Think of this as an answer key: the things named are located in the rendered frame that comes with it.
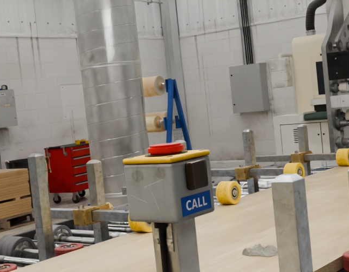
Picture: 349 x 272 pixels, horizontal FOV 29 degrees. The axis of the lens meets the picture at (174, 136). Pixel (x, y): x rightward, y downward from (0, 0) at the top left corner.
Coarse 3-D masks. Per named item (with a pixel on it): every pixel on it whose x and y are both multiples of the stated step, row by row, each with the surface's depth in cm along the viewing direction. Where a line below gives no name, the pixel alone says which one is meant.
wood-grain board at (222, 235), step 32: (256, 192) 256; (320, 192) 241; (224, 224) 200; (256, 224) 195; (320, 224) 185; (64, 256) 178; (96, 256) 174; (128, 256) 170; (224, 256) 160; (256, 256) 156; (320, 256) 150
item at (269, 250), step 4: (256, 244) 160; (260, 244) 159; (268, 244) 160; (248, 248) 160; (252, 248) 160; (256, 248) 159; (260, 248) 159; (264, 248) 157; (268, 248) 156; (272, 248) 159; (276, 248) 159; (244, 252) 159; (248, 252) 158; (252, 252) 157; (256, 252) 157; (260, 252) 157; (264, 252) 156; (268, 252) 156; (272, 252) 156; (264, 256) 155
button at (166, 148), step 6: (156, 144) 76; (162, 144) 75; (168, 144) 74; (174, 144) 73; (180, 144) 74; (150, 150) 74; (156, 150) 73; (162, 150) 73; (168, 150) 73; (174, 150) 73; (180, 150) 74
